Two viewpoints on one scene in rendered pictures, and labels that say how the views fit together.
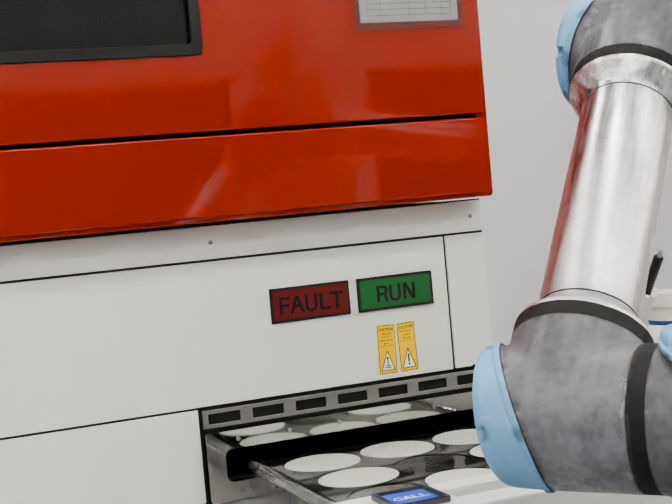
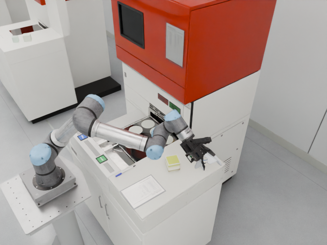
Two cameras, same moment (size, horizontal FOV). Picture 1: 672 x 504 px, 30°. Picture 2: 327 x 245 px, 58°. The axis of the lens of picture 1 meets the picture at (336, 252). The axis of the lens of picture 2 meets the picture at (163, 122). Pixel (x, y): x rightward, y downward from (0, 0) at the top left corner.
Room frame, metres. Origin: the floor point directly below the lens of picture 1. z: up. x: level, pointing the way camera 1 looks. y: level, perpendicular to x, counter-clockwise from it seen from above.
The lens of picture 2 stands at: (1.24, -1.63, 2.29)
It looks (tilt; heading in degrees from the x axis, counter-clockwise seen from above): 39 degrees down; 74
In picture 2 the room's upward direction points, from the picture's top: straight up
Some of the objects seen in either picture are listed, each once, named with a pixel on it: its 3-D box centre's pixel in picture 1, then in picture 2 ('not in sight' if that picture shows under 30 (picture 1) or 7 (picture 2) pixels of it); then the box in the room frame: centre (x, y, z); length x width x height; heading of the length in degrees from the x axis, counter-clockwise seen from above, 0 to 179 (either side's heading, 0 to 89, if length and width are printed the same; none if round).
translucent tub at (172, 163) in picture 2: not in sight; (172, 163); (1.64, -0.48, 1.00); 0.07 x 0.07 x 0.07; 89
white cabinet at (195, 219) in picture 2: not in sight; (141, 196); (1.49, -0.21, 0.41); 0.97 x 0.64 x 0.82; 112
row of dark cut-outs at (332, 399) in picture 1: (351, 396); (167, 118); (1.75, 0.00, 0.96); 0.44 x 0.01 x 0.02; 112
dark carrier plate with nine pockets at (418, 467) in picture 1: (433, 465); (144, 137); (1.56, -0.10, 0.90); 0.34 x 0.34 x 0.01; 22
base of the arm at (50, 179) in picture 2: not in sight; (46, 172); (0.92, -0.29, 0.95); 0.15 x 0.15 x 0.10
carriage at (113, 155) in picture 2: not in sight; (113, 159); (1.32, -0.21, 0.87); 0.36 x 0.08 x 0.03; 112
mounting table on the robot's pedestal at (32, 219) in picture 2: not in sight; (50, 194); (0.90, -0.30, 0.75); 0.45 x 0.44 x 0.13; 24
